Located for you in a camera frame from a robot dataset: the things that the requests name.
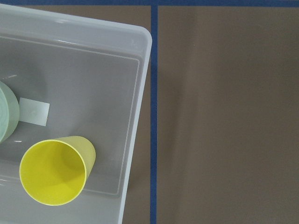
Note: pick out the yellow plastic cup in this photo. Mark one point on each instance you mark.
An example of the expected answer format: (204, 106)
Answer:
(54, 172)

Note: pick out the mint green bowl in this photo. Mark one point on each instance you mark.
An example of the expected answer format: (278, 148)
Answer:
(9, 112)

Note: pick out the translucent plastic storage box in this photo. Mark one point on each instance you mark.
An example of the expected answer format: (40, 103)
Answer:
(91, 74)

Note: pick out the white label sticker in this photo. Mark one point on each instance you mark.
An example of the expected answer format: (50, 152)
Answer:
(33, 112)

